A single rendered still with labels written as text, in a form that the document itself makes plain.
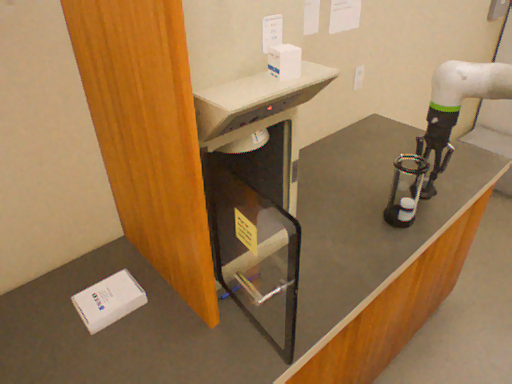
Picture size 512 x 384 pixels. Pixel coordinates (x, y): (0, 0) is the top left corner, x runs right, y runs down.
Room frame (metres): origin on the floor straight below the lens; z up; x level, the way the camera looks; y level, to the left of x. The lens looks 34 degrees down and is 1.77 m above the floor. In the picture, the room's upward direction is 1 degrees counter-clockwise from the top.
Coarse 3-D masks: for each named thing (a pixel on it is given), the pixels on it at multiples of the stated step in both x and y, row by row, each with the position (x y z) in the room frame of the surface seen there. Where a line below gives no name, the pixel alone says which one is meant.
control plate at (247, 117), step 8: (296, 96) 0.79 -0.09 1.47; (272, 104) 0.74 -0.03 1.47; (280, 104) 0.77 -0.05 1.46; (288, 104) 0.81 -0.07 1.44; (248, 112) 0.69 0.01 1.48; (256, 112) 0.72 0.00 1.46; (264, 112) 0.76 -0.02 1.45; (232, 120) 0.67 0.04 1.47; (240, 120) 0.70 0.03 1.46; (248, 120) 0.74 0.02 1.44; (256, 120) 0.78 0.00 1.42
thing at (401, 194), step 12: (396, 156) 1.05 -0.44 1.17; (408, 156) 1.05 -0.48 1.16; (396, 168) 1.00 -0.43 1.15; (408, 168) 0.98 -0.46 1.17; (420, 168) 1.02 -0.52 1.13; (396, 180) 1.00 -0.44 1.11; (408, 180) 0.97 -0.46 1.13; (420, 180) 0.97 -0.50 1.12; (396, 192) 0.99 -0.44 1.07; (408, 192) 0.97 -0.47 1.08; (396, 204) 0.98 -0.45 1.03; (408, 204) 0.97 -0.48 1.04; (396, 216) 0.98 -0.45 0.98; (408, 216) 0.97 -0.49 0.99
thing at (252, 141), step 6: (258, 132) 0.87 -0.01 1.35; (264, 132) 0.89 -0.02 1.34; (240, 138) 0.84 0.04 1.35; (246, 138) 0.84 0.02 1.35; (252, 138) 0.85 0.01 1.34; (258, 138) 0.86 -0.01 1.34; (264, 138) 0.87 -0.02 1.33; (228, 144) 0.83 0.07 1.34; (234, 144) 0.83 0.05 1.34; (240, 144) 0.83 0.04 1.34; (246, 144) 0.84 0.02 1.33; (252, 144) 0.84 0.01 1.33; (258, 144) 0.85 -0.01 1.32; (216, 150) 0.84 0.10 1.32; (222, 150) 0.83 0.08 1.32; (228, 150) 0.83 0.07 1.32; (234, 150) 0.83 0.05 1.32; (240, 150) 0.83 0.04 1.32; (246, 150) 0.83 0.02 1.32; (252, 150) 0.84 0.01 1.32
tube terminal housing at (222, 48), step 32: (192, 0) 0.73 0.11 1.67; (224, 0) 0.78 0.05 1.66; (256, 0) 0.83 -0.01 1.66; (288, 0) 0.89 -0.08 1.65; (192, 32) 0.73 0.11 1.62; (224, 32) 0.78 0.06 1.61; (256, 32) 0.83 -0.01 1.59; (288, 32) 0.89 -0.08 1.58; (192, 64) 0.73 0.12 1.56; (224, 64) 0.77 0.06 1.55; (256, 64) 0.83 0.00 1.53; (256, 128) 0.83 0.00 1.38; (288, 128) 0.94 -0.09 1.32; (288, 160) 0.94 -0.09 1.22; (288, 192) 0.94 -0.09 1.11
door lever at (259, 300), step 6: (234, 276) 0.53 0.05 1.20; (240, 276) 0.52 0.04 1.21; (240, 282) 0.51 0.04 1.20; (246, 282) 0.51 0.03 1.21; (246, 288) 0.49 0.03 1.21; (252, 288) 0.49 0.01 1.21; (276, 288) 0.49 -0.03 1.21; (252, 294) 0.48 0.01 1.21; (258, 294) 0.48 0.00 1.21; (270, 294) 0.48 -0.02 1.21; (276, 294) 0.48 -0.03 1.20; (258, 300) 0.46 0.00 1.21; (264, 300) 0.47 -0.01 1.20; (258, 306) 0.46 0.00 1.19
